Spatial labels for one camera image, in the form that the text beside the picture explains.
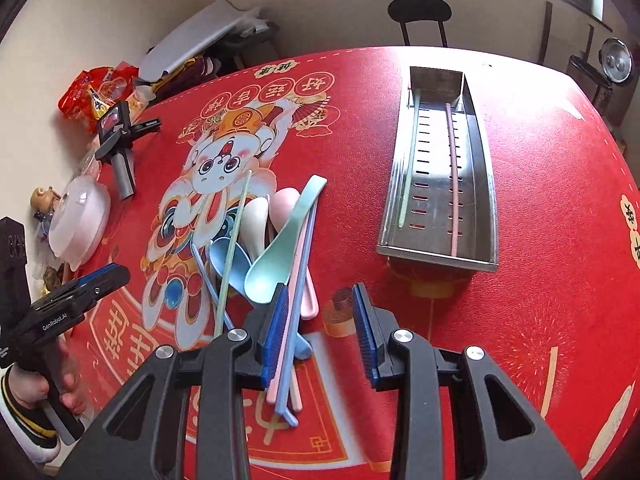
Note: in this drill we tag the grey plastic panel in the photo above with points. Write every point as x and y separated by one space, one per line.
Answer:
190 35

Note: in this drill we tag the pink spoon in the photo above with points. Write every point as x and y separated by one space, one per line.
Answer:
282 205

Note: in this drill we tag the green spoon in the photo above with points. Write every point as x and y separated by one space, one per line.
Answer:
267 275

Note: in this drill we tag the brown figurine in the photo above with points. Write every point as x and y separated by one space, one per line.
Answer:
44 200

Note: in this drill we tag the round metal fan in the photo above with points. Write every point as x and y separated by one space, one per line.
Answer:
616 60

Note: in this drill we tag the red printed tablecloth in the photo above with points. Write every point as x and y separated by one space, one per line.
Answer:
525 260

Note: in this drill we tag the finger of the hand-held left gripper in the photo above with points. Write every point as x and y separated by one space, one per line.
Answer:
112 280
100 271

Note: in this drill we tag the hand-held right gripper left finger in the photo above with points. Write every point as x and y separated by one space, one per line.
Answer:
279 330

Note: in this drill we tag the green chopstick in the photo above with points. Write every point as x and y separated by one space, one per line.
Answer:
407 175
235 245

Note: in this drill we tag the white spoon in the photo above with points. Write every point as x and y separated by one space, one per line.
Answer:
255 220

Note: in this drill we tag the dark folded clothes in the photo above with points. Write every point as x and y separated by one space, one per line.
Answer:
192 72

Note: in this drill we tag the white lidded bowl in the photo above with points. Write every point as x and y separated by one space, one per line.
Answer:
80 215

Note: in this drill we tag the blue spoon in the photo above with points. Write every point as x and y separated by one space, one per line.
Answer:
227 265

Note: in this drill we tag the red snack bag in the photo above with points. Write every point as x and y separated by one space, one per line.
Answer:
90 92

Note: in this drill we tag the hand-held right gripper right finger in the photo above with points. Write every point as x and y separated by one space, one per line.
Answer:
364 330

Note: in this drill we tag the dark wooden chair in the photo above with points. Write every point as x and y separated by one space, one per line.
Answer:
582 67

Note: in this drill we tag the blue chopstick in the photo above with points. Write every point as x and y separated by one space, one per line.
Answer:
298 280
205 275

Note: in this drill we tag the black round-back chair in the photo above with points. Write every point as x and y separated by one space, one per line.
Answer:
419 7

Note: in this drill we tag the person's left hand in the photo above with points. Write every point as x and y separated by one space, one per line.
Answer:
70 377

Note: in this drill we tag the pink chopstick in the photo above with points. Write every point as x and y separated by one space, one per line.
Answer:
274 390
454 170

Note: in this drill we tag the metal utensil tray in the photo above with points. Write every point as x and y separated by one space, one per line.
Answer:
430 180

